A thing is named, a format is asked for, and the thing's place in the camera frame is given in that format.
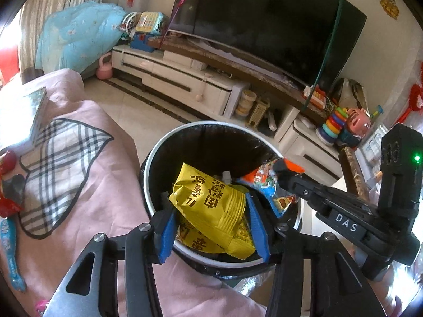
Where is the beige patterned curtain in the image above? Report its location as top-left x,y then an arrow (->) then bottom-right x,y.
18,0 -> 103,70

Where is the pink round toy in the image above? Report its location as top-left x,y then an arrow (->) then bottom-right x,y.
345,107 -> 371,136

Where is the light blue floral cloth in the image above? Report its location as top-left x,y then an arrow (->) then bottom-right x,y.
35,2 -> 126,73

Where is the black round trash bin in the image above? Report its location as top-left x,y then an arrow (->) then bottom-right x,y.
139,120 -> 303,279

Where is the yellow spool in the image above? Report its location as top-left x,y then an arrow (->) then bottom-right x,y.
235,89 -> 258,118

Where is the gold wall sticker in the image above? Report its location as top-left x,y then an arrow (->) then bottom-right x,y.
380,0 -> 400,20

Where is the wooden grater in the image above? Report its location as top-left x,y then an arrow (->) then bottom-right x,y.
247,97 -> 270,131

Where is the green thin rod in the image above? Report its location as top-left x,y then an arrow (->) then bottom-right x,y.
302,0 -> 344,109

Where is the red snack packet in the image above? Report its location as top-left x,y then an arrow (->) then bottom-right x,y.
0,150 -> 25,218

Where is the pink blanket plaid patch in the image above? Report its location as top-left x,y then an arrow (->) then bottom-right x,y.
0,69 -> 268,317

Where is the beige patterned bag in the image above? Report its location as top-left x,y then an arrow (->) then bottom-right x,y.
334,78 -> 369,113

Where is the red tassel wall ornament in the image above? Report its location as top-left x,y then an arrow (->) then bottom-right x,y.
398,84 -> 423,124

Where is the white ring toy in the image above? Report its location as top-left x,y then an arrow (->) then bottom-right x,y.
121,11 -> 139,37

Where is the blue toy cash register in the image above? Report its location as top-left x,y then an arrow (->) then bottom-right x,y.
130,31 -> 156,53

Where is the pink thin rod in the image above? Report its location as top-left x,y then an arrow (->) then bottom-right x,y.
160,0 -> 202,50

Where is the white television stand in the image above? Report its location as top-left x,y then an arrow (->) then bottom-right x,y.
111,36 -> 351,172

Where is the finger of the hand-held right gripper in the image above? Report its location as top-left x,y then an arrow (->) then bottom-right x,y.
280,174 -> 361,213
276,162 -> 378,211

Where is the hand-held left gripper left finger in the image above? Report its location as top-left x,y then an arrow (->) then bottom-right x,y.
42,192 -> 179,317

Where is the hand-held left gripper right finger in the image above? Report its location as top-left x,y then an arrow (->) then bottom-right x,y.
246,193 -> 387,317

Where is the pink toy kettle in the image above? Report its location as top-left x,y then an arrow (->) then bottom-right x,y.
96,52 -> 113,80

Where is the black flat television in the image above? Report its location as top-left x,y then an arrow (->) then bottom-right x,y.
168,0 -> 368,93

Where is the blue snack packet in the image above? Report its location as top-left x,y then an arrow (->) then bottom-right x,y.
0,218 -> 27,293

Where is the rainbow stacking ring toy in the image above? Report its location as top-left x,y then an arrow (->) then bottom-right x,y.
315,106 -> 347,146

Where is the orange snack packet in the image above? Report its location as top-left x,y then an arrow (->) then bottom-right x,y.
235,158 -> 305,218

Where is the yellow snack packet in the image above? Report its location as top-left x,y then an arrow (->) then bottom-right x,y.
168,162 -> 256,260

